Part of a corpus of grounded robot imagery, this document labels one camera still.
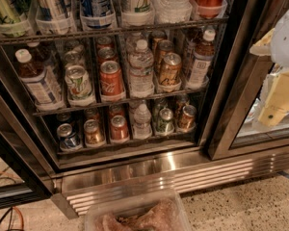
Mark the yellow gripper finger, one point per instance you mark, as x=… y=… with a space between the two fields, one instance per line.
x=274 y=99
x=263 y=46

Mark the green white 7up can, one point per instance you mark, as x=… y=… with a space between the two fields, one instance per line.
x=78 y=82

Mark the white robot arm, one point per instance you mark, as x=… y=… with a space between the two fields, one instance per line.
x=279 y=55

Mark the tea bottle right middle shelf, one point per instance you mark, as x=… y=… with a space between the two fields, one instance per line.
x=202 y=57

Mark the gold can front middle shelf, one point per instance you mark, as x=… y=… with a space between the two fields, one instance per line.
x=170 y=70

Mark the gold can shelf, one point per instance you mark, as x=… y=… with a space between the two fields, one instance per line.
x=170 y=70
x=187 y=117
x=92 y=131

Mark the gold can bottom shelf right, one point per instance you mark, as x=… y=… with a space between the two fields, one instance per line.
x=187 y=117

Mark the clear water bottle middle shelf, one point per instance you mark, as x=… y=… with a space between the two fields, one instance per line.
x=141 y=61

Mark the green can bottom shelf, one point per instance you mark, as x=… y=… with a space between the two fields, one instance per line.
x=165 y=121

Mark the water bottle bottom shelf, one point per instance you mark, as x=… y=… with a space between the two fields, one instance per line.
x=142 y=119

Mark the red coca-cola can front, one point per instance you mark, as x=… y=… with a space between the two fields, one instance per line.
x=111 y=78

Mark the red can bottom shelf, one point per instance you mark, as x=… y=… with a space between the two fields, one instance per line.
x=119 y=128

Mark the gold can bottom shelf left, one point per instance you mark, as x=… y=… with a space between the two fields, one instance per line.
x=92 y=131

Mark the steel fridge base grille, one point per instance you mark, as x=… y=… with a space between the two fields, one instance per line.
x=185 y=171

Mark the clear plastic bin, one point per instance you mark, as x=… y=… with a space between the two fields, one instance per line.
x=153 y=211

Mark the front tea bottle left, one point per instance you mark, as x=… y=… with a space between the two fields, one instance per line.
x=39 y=79

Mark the steel fridge door frame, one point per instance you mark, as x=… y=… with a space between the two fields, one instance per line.
x=237 y=79

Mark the top wire shelf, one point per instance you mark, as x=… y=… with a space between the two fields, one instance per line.
x=116 y=31

